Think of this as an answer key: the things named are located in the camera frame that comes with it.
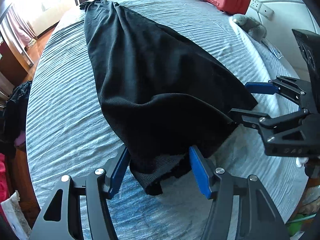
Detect black camera box green light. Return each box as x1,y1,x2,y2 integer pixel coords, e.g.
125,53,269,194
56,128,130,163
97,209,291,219
292,29,320,87

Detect dark clothes pile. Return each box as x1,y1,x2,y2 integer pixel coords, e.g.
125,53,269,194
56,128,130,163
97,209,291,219
1,80,32,158

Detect grey plush toy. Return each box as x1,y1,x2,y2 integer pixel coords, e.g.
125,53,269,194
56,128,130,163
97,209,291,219
232,14,267,43

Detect white gloved hand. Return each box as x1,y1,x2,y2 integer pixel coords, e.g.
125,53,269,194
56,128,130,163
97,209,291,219
296,157,309,168

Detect black pants grey waistband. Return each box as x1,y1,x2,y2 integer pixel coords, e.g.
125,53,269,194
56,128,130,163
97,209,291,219
80,0,257,196

